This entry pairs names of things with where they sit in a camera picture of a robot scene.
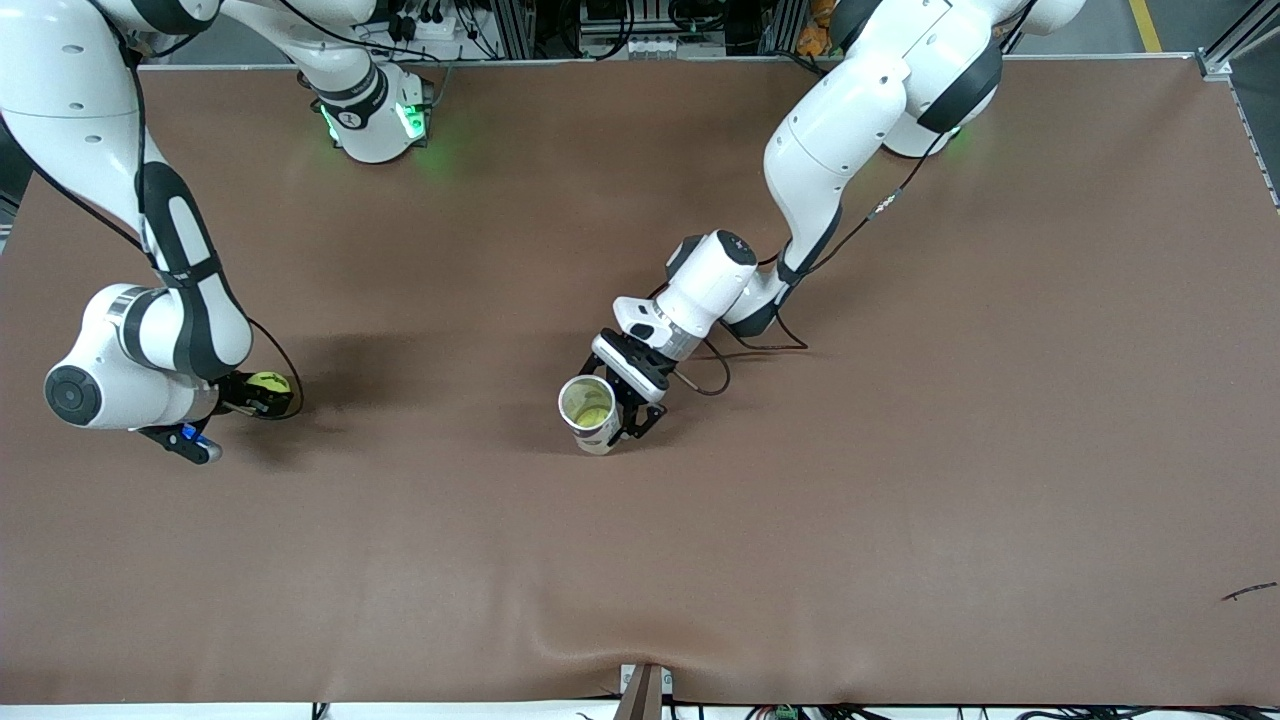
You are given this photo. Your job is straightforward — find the aluminium frame profile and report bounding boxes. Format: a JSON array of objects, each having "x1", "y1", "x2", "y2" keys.
[{"x1": 1197, "y1": 0, "x2": 1280, "y2": 81}]

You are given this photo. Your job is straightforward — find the orange packaged goods pile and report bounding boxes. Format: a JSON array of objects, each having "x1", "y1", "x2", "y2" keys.
[{"x1": 797, "y1": 0, "x2": 836, "y2": 56}]

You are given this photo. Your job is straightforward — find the brown table mat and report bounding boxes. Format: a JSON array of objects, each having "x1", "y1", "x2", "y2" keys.
[{"x1": 0, "y1": 55, "x2": 1280, "y2": 707}]

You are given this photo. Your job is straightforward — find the white electronics box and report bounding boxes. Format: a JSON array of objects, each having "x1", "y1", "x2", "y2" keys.
[{"x1": 578, "y1": 0, "x2": 729, "y2": 61}]

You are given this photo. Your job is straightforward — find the black cable bundle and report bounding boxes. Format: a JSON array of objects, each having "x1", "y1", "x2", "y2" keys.
[{"x1": 820, "y1": 703, "x2": 1280, "y2": 720}]

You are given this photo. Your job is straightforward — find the white power strip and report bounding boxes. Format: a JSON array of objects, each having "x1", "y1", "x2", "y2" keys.
[{"x1": 385, "y1": 0, "x2": 471, "y2": 59}]

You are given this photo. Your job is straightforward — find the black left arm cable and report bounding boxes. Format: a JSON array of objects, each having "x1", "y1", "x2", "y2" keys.
[{"x1": 655, "y1": 0, "x2": 1036, "y2": 397}]

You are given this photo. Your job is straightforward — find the aluminium frame post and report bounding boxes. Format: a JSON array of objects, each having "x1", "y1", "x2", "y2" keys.
[
  {"x1": 490, "y1": 0, "x2": 538, "y2": 61},
  {"x1": 757, "y1": 0, "x2": 806, "y2": 56}
]

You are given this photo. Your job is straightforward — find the grey clamp bracket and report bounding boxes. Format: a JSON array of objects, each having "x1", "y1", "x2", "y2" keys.
[{"x1": 619, "y1": 663, "x2": 674, "y2": 720}]

